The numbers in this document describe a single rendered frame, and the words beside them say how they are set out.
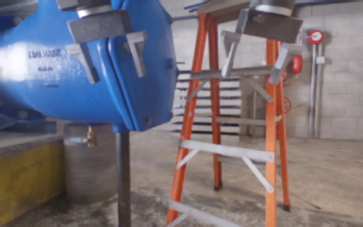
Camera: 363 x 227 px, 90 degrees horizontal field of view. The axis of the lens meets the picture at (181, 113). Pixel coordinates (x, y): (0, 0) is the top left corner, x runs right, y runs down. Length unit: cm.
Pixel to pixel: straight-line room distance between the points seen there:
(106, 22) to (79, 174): 111
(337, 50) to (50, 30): 426
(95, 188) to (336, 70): 414
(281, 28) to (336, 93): 389
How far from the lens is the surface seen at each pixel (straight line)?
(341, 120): 441
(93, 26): 49
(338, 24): 455
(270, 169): 77
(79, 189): 146
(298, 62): 391
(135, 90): 62
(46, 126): 183
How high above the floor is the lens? 69
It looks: 4 degrees down
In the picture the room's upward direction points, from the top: straight up
